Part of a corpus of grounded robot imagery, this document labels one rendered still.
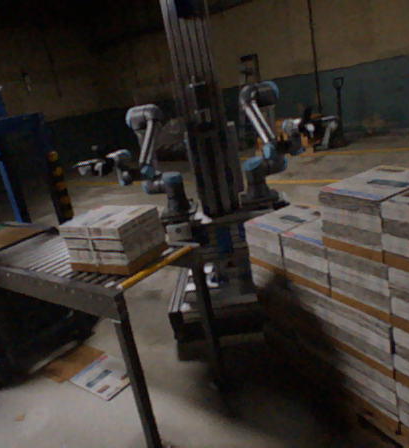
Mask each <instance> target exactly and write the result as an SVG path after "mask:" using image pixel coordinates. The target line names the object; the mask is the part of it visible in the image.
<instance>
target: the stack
mask: <svg viewBox="0 0 409 448"><path fill-rule="evenodd" d="M320 210H321V207H320V206H319V205H314V204H309V203H302V202H301V203H297V204H294V205H291V206H289V207H286V208H283V209H281V210H278V211H277V212H276V211H273V213H270V214H266V215H264V216H261V217H257V218H254V219H252V220H249V221H247V222H245V223H243V226H244V229H245V233H246V234H245V235H246V241H247V245H248V249H249V254H250V256H253V257H256V258H258V259H261V260H263V261H265V262H268V263H270V264H273V265H275V266H277V267H279V268H282V269H287V271H290V272H292V273H295V274H297V275H300V276H302V277H304V278H307V279H309V280H311V281H314V282H316V283H318V284H321V285H323V286H325V287H328V288H330V287H331V289H332V290H334V291H336V292H339V293H341V294H343V295H346V296H348V297H350V298H353V299H356V300H358V301H361V302H363V303H366V304H367V305H368V306H370V307H373V308H375V309H378V310H380V311H383V312H385V313H388V314H389V317H390V313H392V314H391V315H392V316H394V317H396V318H398V319H401V320H404V321H407V322H409V272H408V271H405V270H402V269H399V268H396V267H393V266H390V265H387V264H385V263H380V262H377V261H373V260H370V259H367V258H362V257H359V256H356V255H352V254H349V253H346V252H343V251H339V250H336V249H333V248H329V247H326V246H323V242H322V235H323V233H324V231H323V228H322V224H323V223H322V219H321V217H322V215H321V213H320ZM252 269H253V274H254V275H253V276H254V282H255V285H256V292H257V294H258V296H260V297H261V298H263V299H265V300H267V301H269V302H271V303H273V304H275V305H277V306H279V307H281V308H283V309H284V310H286V311H288V312H290V313H291V315H292V313H293V315H294V316H296V317H298V318H300V319H302V320H304V321H305V322H307V323H309V324H311V325H313V326H315V327H317V328H318V329H320V330H321V331H322V332H324V333H326V334H327V335H329V336H331V337H333V338H334V339H336V338H337V340H338V341H341V342H343V343H344V344H346V345H348V346H350V347H352V348H354V349H356V350H357V351H359V352H361V353H363V354H365V355H366V356H368V357H370V358H372V359H373V360H375V361H377V362H379V363H380V364H382V365H384V366H386V367H387V368H390V369H392V370H393V376H394V370H395V369H396V368H397V372H398V373H400V374H401V375H403V376H405V377H407V378H408V379H409V333H408V332H405V331H403V330H400V329H397V328H395V327H393V326H391V325H390V324H388V323H385V322H383V321H381V320H378V319H376V318H374V317H372V316H369V315H367V314H365V313H362V312H360V311H358V309H356V308H352V307H350V306H348V305H345V304H343V303H341V302H339V301H336V300H334V299H332V298H331V297H329V296H326V295H324V294H322V293H320V292H317V291H315V290H313V289H310V288H308V287H306V286H304V285H301V284H299V283H297V282H295V281H292V280H290V279H288V278H287V277H286V278H285V277H283V276H281V275H278V274H276V273H274V272H272V271H269V270H267V269H265V268H263V267H260V266H258V265H256V264H252ZM260 308H261V315H262V319H263V321H264V323H263V324H264V325H263V326H264V330H265V331H264V332H265V333H266V334H267V335H269V336H270V337H272V338H273V339H275V340H276V341H278V342H279V343H281V344H282V345H283V346H285V347H286V349H288V350H289V351H291V352H292V353H294V354H295V355H296V356H297V358H298V356H299V358H301V359H303V360H304V361H306V362H307V363H309V364H311V365H312V366H314V367H315V368H317V369H318V370H320V371H321V372H323V373H324V374H327V375H328V376H330V377H331V378H333V379H334V380H336V381H337V382H339V383H340V384H344V386H345V387H347V388H348V389H350V390H351V391H353V393H354V394H356V395H357V396H358V397H360V398H361V399H363V400H364V401H366V402H367V403H369V404H370V405H372V406H374V407H376V408H377V409H379V410H380V411H382V412H383V413H385V414H386V415H388V416H389V417H391V418H392V419H394V420H395V421H397V422H399V421H400V420H401V421H402V425H404V427H405V428H407V429H408V430H409V388H408V387H406V386H404V385H403V384H401V383H399V382H398V381H396V380H392V379H390V378H389V377H387V375H384V374H382V373H381V372H379V371H377V370H375V369H374V368H372V367H370V366H369V365H367V364H365V363H363V362H362V361H360V360H358V359H356V358H355V357H353V356H351V355H350V354H348V353H346V352H344V351H343V350H341V349H339V348H337V347H335V346H333V345H331V344H330V343H328V342H326V341H324V340H322V339H321V338H319V337H317V336H315V335H314V333H312V332H310V331H308V330H307V329H305V328H303V327H301V326H300V325H298V324H296V323H294V322H293V320H290V319H288V318H286V317H284V316H283V315H281V314H279V313H277V312H275V311H274V310H272V309H270V308H268V307H266V306H264V305H263V304H261V303H260ZM265 344H266V348H267V355H268V362H269V363H270V364H271V365H272V366H274V367H275V368H277V369H278V370H279V371H281V372H282V373H283V374H285V375H286V376H287V377H289V378H290V379H291V380H293V381H294V382H295V383H297V384H298V385H299V386H301V387H302V388H303V389H305V390H306V391H307V392H309V393H310V394H311V395H313V396H314V397H316V398H318V399H319V400H320V401H322V402H323V404H324V405H326V406H327V407H328V408H330V409H331V410H332V411H334V412H335V413H336V414H338V415H339V416H340V417H342V418H343V419H344V420H346V421H347V422H348V423H350V424H351V425H352V426H354V427H355V428H357V429H358V430H359V431H361V432H362V433H364V434H366V435H367V436H368V437H370V439H371V440H372V441H374V442H375V443H376V444H378V445H379V446H380V447H382V448H396V447H395V446H393V445H392V444H390V443H389V442H388V441H386V440H385V439H383V438H382V437H381V436H379V434H378V433H377V432H375V431H374V430H372V429H371V428H370V427H368V426H367V425H364V424H363V423H362V420H361V417H360V415H361V416H363V417H364V418H366V419H367V420H369V421H371V422H372V423H374V424H375V425H377V426H378V427H379V428H381V429H382V430H384V431H385V433H386V434H388V435H389V436H391V437H392V438H394V439H395V440H396V441H398V442H399V443H401V444H402V445H403V446H405V447H406V448H409V438H407V437H406V436H404V435H403V434H402V433H400V431H399V432H398V431H397V430H395V428H394V427H392V426H391V425H389V424H388V423H386V422H385V421H383V420H382V419H380V418H379V417H378V416H376V415H375V414H373V413H372V412H369V411H368V410H366V409H365V408H363V407H362V406H360V405H359V404H358V403H356V402H355V401H353V400H352V399H350V398H349V397H347V396H346V394H344V393H343V392H342V391H340V390H339V389H337V388H336V387H334V386H333V385H331V384H330V383H328V382H327V381H325V380H324V379H321V378H320V377H318V376H317V375H315V374H314V373H312V372H311V371H309V370H308V369H306V368H305V367H303V366H302V365H300V364H299V363H298V362H296V361H295V360H293V359H292V358H290V357H289V356H288V355H286V354H285V353H283V352H282V351H280V349H279V348H277V347H276V346H275V345H273V344H272V343H270V342H269V341H267V340H265ZM287 363H288V364H289V365H291V366H292V367H294V368H295V369H297V370H298V371H299V372H301V373H302V374H304V375H305V376H306V377H308V378H309V379H311V380H312V381H314V382H315V383H316V384H318V385H319V386H322V387H323V388H324V389H326V390H327V391H329V392H330V393H332V394H333V401H334V402H333V401H331V399H330V398H328V397H327V396H326V395H324V394H323V393H322V392H320V391H319V390H316V389H315V388H314V387H312V386H311V385H309V384H308V383H307V382H305V381H304V380H303V379H301V378H300V377H298V376H297V375H296V374H294V373H293V372H291V371H290V370H289V369H288V367H287Z"/></svg>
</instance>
